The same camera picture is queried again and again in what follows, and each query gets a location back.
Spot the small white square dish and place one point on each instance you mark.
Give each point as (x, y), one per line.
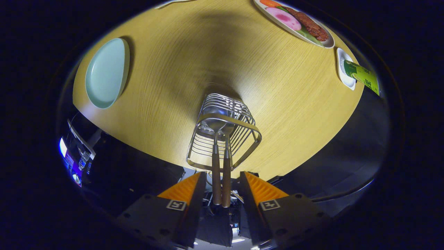
(341, 74)

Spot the brown meat piece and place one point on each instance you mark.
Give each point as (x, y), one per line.
(312, 26)

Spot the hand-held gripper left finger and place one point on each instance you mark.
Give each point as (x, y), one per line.
(197, 201)

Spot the white food plate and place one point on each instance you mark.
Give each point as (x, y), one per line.
(274, 19)

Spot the orange carrot slice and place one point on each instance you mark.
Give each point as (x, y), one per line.
(270, 3)

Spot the blue lit electronic device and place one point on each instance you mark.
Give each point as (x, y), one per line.
(69, 161)

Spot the pink ham slice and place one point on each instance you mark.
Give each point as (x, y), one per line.
(284, 18)

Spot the pale teal oval plate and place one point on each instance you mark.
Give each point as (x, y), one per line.
(105, 73)

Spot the green lettuce leaf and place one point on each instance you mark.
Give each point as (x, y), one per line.
(307, 35)

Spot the white metal stand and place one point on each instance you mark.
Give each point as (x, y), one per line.
(83, 144)

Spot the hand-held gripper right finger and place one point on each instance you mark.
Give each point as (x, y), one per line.
(247, 201)

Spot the white divided dish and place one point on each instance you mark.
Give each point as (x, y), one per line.
(173, 2)

